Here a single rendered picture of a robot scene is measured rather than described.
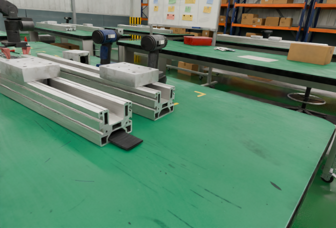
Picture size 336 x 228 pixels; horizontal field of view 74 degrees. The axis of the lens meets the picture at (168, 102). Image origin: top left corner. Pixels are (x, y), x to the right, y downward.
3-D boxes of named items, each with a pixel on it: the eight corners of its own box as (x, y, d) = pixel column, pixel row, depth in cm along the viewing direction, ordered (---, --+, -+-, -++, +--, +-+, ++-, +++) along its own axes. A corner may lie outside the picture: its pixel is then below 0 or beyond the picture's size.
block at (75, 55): (60, 70, 116) (58, 51, 113) (76, 66, 126) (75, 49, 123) (75, 72, 113) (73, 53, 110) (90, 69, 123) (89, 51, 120)
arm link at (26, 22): (0, 5, 112) (7, 5, 107) (25, 7, 121) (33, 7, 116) (4, 30, 116) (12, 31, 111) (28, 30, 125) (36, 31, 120)
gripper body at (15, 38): (28, 45, 119) (26, 31, 117) (6, 46, 111) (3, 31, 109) (22, 44, 123) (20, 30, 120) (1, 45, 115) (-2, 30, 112)
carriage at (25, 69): (2, 80, 73) (-2, 60, 71) (37, 75, 82) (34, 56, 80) (25, 91, 65) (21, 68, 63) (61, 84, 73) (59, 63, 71)
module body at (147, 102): (23, 72, 107) (20, 54, 105) (44, 69, 115) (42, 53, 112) (153, 121, 65) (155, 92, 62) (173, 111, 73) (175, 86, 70)
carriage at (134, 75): (99, 85, 75) (98, 65, 72) (124, 80, 83) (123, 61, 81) (135, 96, 66) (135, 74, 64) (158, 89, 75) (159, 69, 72)
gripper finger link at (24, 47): (33, 60, 123) (30, 43, 120) (18, 62, 117) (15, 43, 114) (27, 58, 127) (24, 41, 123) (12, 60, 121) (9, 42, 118)
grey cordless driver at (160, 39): (137, 90, 91) (137, 34, 84) (157, 80, 109) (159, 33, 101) (153, 93, 89) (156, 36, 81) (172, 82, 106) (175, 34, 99)
